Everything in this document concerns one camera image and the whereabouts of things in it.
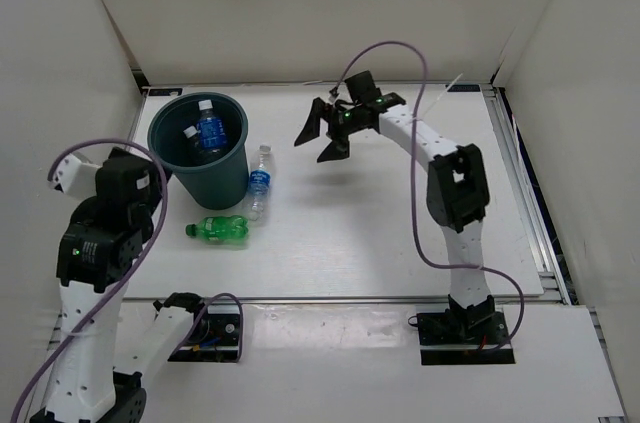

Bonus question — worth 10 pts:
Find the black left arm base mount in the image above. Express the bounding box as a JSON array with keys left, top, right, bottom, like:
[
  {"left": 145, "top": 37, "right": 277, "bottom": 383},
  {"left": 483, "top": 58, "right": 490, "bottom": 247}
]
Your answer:
[{"left": 169, "top": 304, "right": 243, "bottom": 363}]

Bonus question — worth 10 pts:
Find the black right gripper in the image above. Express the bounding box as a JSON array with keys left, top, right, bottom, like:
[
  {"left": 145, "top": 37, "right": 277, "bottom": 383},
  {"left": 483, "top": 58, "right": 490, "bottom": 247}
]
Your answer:
[{"left": 294, "top": 98, "right": 364, "bottom": 164}]

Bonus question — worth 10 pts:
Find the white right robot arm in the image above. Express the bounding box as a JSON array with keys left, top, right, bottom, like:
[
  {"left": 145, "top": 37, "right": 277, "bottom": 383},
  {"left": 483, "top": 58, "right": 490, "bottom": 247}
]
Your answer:
[{"left": 294, "top": 93, "right": 495, "bottom": 343}]

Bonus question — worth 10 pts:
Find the clear unlabelled plastic bottle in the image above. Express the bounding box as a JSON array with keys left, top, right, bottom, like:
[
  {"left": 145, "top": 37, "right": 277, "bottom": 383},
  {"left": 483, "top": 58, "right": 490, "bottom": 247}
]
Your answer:
[{"left": 183, "top": 125, "right": 217, "bottom": 165}]

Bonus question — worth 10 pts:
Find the blue label white cap bottle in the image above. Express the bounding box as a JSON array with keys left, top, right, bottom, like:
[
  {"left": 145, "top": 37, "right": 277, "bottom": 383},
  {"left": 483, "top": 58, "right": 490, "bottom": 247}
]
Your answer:
[{"left": 197, "top": 99, "right": 228, "bottom": 157}]

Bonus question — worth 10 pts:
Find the dark green ribbed plastic bin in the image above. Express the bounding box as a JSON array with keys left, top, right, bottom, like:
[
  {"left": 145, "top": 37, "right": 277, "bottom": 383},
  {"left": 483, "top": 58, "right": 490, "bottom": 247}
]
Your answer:
[{"left": 146, "top": 92, "right": 249, "bottom": 210}]

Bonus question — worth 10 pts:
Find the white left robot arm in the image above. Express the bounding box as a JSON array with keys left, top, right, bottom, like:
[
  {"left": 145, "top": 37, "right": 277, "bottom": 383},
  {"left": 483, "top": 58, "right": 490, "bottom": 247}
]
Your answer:
[{"left": 30, "top": 148, "right": 210, "bottom": 422}]

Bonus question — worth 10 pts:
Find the green plastic soda bottle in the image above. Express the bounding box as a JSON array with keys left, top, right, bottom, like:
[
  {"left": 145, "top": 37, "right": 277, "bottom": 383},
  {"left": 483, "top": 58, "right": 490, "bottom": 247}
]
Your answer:
[{"left": 185, "top": 215, "right": 249, "bottom": 244}]

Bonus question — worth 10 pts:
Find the small blue label water bottle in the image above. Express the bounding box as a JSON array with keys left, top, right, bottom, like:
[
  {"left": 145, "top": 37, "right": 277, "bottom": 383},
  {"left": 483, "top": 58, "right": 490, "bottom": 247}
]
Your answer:
[{"left": 243, "top": 144, "right": 275, "bottom": 222}]

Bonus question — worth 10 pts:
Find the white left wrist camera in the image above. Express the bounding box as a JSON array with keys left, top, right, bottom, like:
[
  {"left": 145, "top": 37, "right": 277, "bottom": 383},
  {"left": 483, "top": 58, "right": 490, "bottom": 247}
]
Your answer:
[{"left": 49, "top": 152, "right": 101, "bottom": 201}]

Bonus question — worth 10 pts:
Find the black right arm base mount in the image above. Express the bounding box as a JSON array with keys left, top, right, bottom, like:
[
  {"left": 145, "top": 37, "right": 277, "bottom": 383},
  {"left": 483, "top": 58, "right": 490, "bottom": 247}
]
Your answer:
[{"left": 407, "top": 309, "right": 516, "bottom": 366}]

